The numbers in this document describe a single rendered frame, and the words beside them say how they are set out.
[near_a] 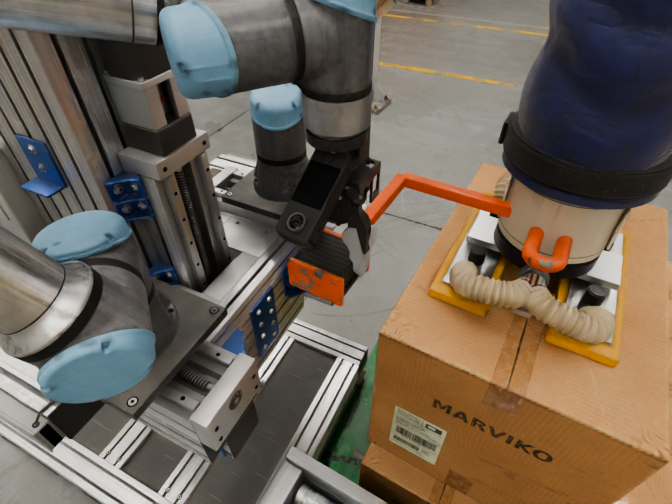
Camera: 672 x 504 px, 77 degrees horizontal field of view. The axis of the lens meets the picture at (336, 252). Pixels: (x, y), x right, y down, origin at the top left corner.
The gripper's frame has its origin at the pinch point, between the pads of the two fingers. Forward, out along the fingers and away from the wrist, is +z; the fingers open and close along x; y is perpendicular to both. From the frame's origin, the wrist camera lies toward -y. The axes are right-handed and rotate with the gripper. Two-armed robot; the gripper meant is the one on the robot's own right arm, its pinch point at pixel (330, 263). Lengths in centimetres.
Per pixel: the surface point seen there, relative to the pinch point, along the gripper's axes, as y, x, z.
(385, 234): 141, 47, 123
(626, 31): 20.4, -24.4, -28.4
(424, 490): 2, -23, 66
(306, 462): -8, 3, 59
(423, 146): 251, 66, 124
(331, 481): -9, -4, 59
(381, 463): 2, -11, 66
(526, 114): 23.8, -17.2, -16.2
